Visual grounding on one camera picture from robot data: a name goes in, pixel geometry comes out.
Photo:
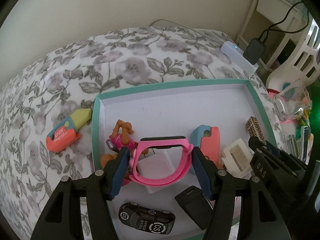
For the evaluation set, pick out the gold greek-key lighter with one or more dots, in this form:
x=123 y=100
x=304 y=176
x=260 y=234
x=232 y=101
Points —
x=254 y=130

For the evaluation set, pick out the coral blue toy knife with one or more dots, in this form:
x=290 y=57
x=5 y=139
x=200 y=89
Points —
x=207 y=138

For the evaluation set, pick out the floral fleece blanket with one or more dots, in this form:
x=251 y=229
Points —
x=69 y=78

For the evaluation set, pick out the white hair claw clip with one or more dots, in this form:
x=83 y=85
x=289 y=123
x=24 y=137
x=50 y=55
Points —
x=236 y=158

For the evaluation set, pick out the pink puppy toy figure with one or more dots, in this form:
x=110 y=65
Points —
x=120 y=138

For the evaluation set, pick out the black plugged charger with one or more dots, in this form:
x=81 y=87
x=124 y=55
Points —
x=254 y=51

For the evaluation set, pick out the white usb charger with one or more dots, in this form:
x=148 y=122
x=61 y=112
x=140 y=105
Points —
x=155 y=165

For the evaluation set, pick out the black toy car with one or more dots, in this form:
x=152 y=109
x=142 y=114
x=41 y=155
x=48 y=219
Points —
x=145 y=219

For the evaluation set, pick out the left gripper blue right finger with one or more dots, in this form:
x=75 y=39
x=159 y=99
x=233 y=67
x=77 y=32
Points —
x=199 y=166

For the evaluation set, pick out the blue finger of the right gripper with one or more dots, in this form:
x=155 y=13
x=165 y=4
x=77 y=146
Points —
x=255 y=143

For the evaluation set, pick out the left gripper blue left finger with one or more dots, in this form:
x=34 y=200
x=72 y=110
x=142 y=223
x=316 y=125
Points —
x=118 y=170

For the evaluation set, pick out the teal shallow box tray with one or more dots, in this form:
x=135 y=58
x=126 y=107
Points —
x=171 y=109

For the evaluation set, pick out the clear glass mug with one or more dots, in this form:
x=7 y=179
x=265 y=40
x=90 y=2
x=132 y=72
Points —
x=291 y=102

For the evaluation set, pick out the white power strip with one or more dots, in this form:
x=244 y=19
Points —
x=235 y=54

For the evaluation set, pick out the pink kids watch band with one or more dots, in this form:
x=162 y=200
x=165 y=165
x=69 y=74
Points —
x=163 y=143

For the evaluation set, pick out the grey clip tool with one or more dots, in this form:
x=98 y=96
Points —
x=294 y=147

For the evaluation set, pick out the black power adapter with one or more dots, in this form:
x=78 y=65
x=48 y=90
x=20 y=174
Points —
x=196 y=205

